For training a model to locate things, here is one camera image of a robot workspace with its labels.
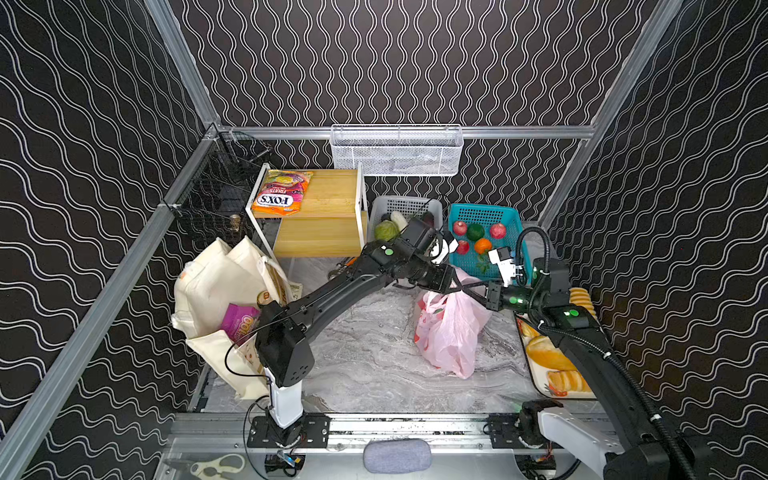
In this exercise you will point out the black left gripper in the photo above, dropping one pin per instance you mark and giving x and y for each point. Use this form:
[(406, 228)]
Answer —
[(442, 279)]

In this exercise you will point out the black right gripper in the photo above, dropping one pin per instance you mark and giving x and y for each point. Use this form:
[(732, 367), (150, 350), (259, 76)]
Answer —
[(492, 294)]

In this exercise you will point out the pink plastic bag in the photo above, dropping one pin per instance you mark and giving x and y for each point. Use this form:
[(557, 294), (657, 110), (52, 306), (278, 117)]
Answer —
[(447, 330)]

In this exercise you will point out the green drink can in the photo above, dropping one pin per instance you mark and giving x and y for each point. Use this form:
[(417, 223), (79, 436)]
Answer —
[(263, 299)]

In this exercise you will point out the magenta Lot 100 candy bag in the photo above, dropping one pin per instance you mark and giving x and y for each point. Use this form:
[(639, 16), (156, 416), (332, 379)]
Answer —
[(238, 321)]

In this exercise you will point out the cream canvas tote bag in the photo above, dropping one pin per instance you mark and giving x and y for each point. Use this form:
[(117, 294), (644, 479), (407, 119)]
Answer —
[(218, 276)]

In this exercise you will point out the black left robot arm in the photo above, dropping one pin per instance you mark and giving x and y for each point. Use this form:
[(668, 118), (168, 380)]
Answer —
[(283, 338)]

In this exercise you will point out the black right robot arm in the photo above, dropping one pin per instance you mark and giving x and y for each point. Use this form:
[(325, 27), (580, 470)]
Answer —
[(647, 448)]

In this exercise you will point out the red apple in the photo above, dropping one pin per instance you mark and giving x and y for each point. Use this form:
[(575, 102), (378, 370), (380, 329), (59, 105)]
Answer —
[(463, 247), (459, 228), (497, 231)]

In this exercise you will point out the orange with green leaves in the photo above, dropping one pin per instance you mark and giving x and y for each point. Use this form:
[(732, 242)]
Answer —
[(482, 247)]

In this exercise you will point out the dark green avocado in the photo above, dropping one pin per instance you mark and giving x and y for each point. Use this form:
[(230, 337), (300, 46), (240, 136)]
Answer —
[(475, 232)]

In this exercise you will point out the teal plastic basket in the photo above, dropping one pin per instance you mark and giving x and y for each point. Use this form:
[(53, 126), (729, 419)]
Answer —
[(485, 215)]

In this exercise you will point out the grey white plastic basket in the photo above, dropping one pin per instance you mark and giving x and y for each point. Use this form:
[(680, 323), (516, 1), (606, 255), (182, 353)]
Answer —
[(429, 210)]

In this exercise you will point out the green cabbage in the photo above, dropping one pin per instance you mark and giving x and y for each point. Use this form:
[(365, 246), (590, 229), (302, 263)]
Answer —
[(386, 230)]

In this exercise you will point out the white radish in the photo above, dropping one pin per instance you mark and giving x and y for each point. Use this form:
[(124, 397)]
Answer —
[(399, 219)]

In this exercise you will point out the tray of breads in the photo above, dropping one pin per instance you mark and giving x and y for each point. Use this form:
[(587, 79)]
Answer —
[(553, 375)]

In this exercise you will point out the orange Fox's candy bag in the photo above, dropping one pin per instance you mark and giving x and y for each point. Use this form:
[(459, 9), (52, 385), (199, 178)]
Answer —
[(281, 193)]

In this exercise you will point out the grey foam pad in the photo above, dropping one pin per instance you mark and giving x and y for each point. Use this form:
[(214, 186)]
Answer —
[(397, 456)]

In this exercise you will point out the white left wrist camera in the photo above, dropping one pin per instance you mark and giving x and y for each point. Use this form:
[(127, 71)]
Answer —
[(442, 246)]

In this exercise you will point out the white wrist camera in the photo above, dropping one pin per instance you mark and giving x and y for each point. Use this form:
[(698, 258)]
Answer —
[(442, 246), (504, 259)]

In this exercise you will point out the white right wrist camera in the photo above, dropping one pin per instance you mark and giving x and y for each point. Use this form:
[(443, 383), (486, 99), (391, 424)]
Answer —
[(504, 259)]

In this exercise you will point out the orange handled adjustable wrench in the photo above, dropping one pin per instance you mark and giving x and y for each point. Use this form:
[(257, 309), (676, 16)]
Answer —
[(346, 269)]

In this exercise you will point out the white wire mesh wall basket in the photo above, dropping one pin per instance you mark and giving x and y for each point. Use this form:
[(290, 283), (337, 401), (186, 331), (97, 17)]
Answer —
[(397, 150)]

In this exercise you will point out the aluminium linear rail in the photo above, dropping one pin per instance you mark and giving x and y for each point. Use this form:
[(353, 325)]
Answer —
[(350, 433)]

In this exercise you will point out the white handled scissors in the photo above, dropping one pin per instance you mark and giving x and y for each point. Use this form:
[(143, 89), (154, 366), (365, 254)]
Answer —
[(222, 468)]

